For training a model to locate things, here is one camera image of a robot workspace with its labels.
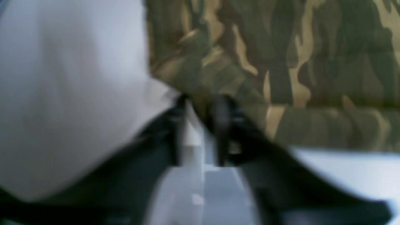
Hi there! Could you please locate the camouflage t-shirt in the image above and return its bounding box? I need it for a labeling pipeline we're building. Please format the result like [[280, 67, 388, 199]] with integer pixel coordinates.
[[144, 0, 400, 153]]

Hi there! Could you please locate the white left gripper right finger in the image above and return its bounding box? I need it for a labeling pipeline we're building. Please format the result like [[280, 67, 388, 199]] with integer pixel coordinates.
[[210, 95, 393, 225]]

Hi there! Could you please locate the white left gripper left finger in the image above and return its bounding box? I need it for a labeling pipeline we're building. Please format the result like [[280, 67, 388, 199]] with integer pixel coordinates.
[[1, 95, 187, 225]]

